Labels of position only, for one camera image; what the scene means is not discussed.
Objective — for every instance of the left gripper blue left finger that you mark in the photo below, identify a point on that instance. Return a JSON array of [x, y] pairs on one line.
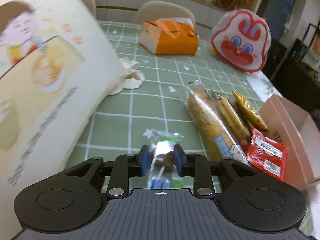
[[125, 167]]

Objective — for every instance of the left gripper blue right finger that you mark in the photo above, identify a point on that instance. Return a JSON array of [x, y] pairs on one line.
[[196, 166]]

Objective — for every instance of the chocolate bar blue wrapper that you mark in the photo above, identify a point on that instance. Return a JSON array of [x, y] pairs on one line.
[[163, 172]]

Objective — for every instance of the long biscuit pack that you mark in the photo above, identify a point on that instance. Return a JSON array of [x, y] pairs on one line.
[[217, 137]]

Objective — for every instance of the thin biscuit stick pack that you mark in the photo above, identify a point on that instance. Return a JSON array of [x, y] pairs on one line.
[[232, 118]]

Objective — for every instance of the red snack packet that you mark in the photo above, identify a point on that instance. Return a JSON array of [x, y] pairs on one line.
[[267, 155]]

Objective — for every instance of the green grid tablecloth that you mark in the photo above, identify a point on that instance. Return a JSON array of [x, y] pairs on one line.
[[122, 123]]

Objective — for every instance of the yellow snack sachet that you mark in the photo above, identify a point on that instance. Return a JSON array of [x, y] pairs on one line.
[[249, 112]]

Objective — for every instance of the pink open storage box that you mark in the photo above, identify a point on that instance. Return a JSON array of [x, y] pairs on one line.
[[294, 127]]

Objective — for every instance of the cream cartoon canvas bag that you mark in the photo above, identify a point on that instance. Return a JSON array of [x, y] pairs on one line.
[[57, 65]]

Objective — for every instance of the orange tissue box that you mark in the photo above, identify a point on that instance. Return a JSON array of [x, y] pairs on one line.
[[169, 36]]

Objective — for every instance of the red white rabbit bag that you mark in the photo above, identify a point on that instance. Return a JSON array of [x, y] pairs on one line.
[[242, 39]]

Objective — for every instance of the beige dining chair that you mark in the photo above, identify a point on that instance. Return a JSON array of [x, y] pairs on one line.
[[91, 6], [155, 10]]

